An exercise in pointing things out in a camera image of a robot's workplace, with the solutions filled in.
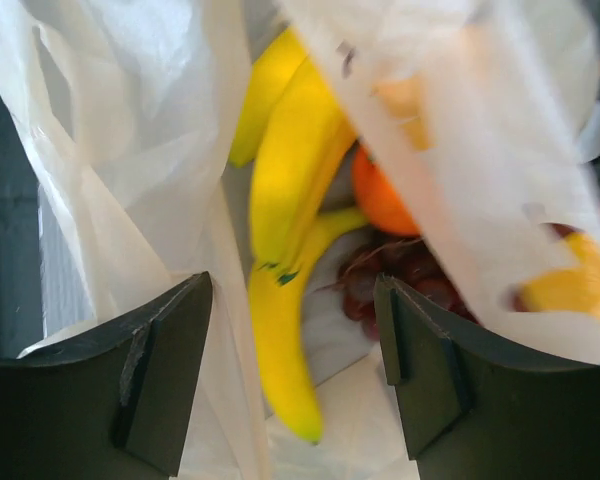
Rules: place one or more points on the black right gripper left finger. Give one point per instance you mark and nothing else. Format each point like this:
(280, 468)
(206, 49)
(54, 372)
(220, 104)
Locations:
(113, 402)

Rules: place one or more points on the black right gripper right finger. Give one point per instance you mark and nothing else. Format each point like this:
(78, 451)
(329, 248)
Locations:
(474, 405)

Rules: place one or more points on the yellow fake banana bunch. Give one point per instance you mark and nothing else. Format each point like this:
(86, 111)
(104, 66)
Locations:
(294, 133)

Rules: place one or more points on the orange fake tangerine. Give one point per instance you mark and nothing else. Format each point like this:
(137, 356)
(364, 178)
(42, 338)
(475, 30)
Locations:
(377, 199)

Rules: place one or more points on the translucent plastic shopping bag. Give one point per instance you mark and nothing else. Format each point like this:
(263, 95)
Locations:
(484, 117)

